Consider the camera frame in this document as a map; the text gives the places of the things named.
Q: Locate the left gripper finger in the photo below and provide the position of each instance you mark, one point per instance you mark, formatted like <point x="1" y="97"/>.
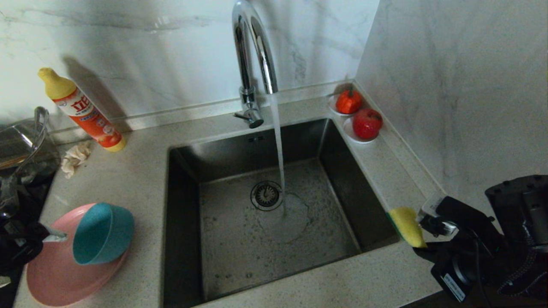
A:
<point x="55" y="236"/>

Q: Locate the small white dish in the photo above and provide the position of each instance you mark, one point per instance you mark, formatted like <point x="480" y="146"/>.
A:
<point x="332" y="105"/>
<point x="348" y="129"/>

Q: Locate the black stovetop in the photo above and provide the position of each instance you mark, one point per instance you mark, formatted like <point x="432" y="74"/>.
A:
<point x="30" y="201"/>

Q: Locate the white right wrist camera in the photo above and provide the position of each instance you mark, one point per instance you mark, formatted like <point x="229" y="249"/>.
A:
<point x="462" y="211"/>

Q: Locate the metal spoon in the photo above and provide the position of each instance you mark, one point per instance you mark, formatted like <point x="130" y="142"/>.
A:
<point x="41" y="128"/>

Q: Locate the yellow green sponge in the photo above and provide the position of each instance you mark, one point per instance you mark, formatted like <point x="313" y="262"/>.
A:
<point x="406" y="226"/>

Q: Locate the pink plate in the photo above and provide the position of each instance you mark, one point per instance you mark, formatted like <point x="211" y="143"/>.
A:
<point x="64" y="278"/>

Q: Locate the orange dish soap bottle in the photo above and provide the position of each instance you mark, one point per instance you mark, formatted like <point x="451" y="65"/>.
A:
<point x="92" y="119"/>

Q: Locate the crumpled white cloth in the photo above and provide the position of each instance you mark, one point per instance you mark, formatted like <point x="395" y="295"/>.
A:
<point x="76" y="156"/>

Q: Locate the round sink drain strainer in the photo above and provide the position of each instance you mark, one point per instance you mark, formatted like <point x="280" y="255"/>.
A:
<point x="265" y="196"/>

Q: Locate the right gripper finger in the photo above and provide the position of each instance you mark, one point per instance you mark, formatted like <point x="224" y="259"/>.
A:
<point x="428" y="254"/>

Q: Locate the teal bowl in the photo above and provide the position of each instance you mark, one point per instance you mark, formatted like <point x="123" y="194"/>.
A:
<point x="111" y="231"/>

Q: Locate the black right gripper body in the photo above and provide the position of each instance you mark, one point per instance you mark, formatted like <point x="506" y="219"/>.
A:
<point x="458" y="269"/>

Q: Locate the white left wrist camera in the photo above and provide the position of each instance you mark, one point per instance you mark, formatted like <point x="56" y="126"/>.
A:
<point x="9" y="196"/>

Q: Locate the stainless steel sink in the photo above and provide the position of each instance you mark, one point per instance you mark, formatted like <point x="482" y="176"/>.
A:
<point x="231" y="256"/>

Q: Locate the chrome gooseneck faucet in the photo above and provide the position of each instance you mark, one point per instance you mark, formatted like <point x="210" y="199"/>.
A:
<point x="244" y="64"/>

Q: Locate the red apple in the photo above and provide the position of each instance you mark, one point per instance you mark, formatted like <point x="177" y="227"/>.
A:
<point x="367" y="124"/>

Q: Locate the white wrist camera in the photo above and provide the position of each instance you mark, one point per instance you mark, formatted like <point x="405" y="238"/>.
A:
<point x="462" y="211"/>
<point x="9" y="196"/>

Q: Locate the red tomato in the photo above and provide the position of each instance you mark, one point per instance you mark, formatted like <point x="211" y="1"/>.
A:
<point x="348" y="102"/>

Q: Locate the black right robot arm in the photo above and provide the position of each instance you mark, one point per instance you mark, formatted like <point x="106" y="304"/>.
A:
<point x="513" y="205"/>

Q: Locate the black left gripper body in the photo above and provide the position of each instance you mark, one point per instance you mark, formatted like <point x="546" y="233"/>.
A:
<point x="21" y="248"/>

